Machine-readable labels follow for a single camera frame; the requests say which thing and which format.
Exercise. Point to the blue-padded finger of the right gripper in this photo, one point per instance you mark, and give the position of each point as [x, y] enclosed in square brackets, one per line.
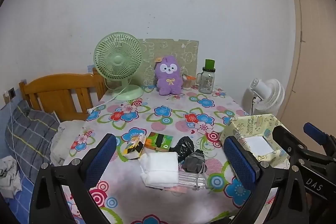
[295, 149]
[326, 141]

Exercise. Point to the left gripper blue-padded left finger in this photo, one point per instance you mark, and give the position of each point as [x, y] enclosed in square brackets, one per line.
[48, 203]

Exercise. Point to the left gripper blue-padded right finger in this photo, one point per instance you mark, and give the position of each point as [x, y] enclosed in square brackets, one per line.
[290, 203]

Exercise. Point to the yellow cartoon storage box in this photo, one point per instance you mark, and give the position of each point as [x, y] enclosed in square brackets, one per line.
[254, 133]

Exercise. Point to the grey drawstring pouch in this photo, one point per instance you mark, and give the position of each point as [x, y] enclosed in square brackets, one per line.
[195, 163]

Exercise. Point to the black plastic bag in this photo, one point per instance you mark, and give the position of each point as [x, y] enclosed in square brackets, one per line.
[183, 148]

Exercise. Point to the cartoon print tissue pack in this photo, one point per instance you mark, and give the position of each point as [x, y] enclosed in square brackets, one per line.
[134, 147]

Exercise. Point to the white towel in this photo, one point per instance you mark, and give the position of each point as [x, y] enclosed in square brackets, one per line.
[159, 169]

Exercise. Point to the green orange tissue pack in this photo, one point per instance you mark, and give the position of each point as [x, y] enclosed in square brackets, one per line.
[158, 142]

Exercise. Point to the pink pack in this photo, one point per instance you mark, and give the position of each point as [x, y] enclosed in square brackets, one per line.
[190, 181]

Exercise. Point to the beige door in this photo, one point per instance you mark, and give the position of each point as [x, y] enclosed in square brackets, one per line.
[310, 92]

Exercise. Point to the crumpled white cloth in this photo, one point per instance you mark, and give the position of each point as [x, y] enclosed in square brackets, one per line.
[10, 181]

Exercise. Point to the white bedding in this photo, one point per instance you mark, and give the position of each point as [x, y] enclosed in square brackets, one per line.
[61, 143]

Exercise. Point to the white standing fan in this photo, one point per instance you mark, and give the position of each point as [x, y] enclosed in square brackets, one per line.
[263, 97]

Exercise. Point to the grey plaid pillow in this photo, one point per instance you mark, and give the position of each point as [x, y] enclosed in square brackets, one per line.
[28, 136]

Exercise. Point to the glass jar with green lid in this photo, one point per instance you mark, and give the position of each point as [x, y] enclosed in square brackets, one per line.
[205, 80]

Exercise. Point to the toothpick jar with orange lid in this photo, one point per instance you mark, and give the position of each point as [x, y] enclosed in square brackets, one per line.
[188, 81]

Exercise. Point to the purple plush toy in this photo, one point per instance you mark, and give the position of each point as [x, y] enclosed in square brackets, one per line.
[169, 77]

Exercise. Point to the green desk fan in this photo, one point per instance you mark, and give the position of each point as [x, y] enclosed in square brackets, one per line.
[117, 57]

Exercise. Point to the wall power socket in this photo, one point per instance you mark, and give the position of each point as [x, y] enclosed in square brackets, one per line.
[12, 93]

